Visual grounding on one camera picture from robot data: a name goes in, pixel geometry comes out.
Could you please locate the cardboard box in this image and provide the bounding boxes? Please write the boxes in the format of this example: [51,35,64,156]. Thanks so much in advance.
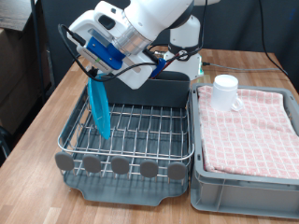
[0,27,50,134]

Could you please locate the dark fabric partition panel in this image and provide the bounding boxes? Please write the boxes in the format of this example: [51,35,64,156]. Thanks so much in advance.
[40,0,299,91]

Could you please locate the white translucent plastic mug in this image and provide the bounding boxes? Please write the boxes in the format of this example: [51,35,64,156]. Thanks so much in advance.
[209,74,245,112]

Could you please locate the brown wooden spoon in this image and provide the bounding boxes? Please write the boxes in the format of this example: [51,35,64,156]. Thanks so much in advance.
[157,50,185,77]

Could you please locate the grey plastic crate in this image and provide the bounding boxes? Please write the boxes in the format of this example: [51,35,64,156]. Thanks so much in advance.
[189,82,299,219]

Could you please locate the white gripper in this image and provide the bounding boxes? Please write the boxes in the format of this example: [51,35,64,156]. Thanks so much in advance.
[66,9,163,91]

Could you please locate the blue oval plate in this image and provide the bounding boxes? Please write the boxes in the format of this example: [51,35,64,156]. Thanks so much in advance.
[87,73,112,141]

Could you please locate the wooden board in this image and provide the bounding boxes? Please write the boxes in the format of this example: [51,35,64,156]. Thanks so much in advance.
[0,0,37,33]

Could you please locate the black camera cable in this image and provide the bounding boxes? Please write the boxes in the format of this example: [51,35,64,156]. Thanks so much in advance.
[57,0,208,82]

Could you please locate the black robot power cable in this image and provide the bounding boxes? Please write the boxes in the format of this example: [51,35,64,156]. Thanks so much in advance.
[147,43,171,64]

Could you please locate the thin black hanging cable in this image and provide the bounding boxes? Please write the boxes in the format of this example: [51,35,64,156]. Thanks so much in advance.
[256,0,289,76]

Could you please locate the grey cable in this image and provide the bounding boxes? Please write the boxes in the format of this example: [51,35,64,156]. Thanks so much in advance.
[201,62,283,73]

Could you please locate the metal wire dish rack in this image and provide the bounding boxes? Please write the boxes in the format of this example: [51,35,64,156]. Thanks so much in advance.
[54,82,195,185]

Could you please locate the dark grey cutlery holder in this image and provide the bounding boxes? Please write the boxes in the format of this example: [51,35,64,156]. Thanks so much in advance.
[102,69,191,109]

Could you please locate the pink checked cloth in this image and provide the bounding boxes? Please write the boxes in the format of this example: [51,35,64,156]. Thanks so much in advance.
[196,85,299,180]

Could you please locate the blue cable clip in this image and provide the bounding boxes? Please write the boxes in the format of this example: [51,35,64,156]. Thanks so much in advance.
[149,57,167,78]

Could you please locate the blue mounted wrist camera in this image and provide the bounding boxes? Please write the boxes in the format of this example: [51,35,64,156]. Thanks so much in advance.
[76,36,126,75]

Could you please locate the black metal pole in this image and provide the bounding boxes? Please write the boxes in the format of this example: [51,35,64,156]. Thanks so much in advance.
[30,0,48,104]

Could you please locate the grey dish drying rack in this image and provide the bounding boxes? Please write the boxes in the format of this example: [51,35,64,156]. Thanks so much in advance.
[62,92,192,207]

